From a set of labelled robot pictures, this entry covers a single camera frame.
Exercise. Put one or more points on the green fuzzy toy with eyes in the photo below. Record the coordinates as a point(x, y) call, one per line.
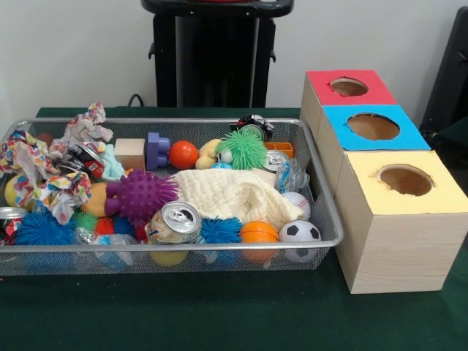
point(241, 150)

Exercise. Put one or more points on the yellow ball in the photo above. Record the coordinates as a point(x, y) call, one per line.
point(12, 191)

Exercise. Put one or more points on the plain wooden cube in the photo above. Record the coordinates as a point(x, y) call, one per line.
point(129, 153)

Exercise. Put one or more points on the orange foam ball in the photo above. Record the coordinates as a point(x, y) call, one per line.
point(93, 200)

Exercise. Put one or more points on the blue spiky ball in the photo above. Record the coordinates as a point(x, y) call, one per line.
point(45, 228)

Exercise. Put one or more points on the small soccer ball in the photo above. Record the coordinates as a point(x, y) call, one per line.
point(300, 232)

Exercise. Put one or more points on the wooden box with three holes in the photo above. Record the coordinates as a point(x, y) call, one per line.
point(395, 248)

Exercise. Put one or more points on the black chair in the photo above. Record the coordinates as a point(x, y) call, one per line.
point(453, 80)

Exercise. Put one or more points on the clear mesh bin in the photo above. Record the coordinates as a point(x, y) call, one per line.
point(330, 219)

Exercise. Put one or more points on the purple toy block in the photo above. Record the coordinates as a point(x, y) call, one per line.
point(157, 150)

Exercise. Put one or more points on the colourful patterned cloth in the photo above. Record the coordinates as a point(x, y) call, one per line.
point(47, 172)

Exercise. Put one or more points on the cream knitted cloth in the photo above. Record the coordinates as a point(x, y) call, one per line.
point(234, 196)

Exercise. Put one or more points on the small red ball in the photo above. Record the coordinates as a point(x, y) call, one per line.
point(183, 155)

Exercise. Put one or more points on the crushed silver can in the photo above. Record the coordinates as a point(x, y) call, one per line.
point(175, 221)

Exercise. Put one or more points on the small orange basketball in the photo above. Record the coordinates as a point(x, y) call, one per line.
point(259, 232)

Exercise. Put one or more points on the purple spiky ball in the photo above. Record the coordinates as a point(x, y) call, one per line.
point(140, 197)

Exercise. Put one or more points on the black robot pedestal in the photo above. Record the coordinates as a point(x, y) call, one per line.
point(212, 58)

